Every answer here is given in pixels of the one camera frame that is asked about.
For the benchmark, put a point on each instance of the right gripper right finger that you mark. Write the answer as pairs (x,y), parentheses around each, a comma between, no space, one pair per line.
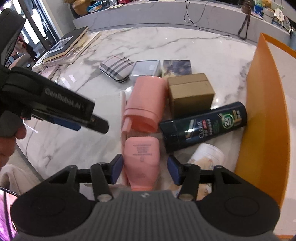
(185,175)

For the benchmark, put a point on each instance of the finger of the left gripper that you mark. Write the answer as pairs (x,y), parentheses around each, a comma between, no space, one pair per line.
(98,124)

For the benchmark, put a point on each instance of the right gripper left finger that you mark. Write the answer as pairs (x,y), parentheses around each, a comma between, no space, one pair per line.
(104,174)

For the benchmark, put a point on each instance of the white floral printed bottle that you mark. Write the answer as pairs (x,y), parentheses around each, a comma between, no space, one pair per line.
(206,157)

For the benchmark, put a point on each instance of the dark blue shampoo bottle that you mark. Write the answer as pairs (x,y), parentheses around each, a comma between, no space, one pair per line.
(185,132)

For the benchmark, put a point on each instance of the pink lotion tube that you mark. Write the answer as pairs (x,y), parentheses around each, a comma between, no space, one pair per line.
(141,159)

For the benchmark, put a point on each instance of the pink cylindrical container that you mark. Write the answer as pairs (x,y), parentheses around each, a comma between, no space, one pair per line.
(145,106)

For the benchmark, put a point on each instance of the plaid zippered case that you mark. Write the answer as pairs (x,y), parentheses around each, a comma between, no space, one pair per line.
(117,67)

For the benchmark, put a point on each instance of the silver grey small box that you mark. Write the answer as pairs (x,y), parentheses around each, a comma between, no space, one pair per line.
(146,68)

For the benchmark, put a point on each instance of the brown cardboard box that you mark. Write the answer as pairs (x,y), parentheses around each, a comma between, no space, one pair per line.
(190,94)

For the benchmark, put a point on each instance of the dark patterned small box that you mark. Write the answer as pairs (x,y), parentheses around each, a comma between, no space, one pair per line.
(172,68)

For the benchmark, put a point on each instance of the person's left hand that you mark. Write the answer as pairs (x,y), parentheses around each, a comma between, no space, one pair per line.
(9,143)

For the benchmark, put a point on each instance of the pink book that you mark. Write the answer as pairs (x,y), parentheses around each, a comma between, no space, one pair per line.
(49,71)

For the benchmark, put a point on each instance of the beige large book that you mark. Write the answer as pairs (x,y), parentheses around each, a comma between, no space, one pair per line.
(87,39)

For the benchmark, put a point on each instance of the black hardcover book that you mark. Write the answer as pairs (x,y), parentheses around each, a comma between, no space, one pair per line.
(63,46)

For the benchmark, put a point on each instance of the orange storage box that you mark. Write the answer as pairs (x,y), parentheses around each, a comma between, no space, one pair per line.
(264,157)

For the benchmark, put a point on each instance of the golden vase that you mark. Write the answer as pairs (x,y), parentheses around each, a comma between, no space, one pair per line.
(79,7)

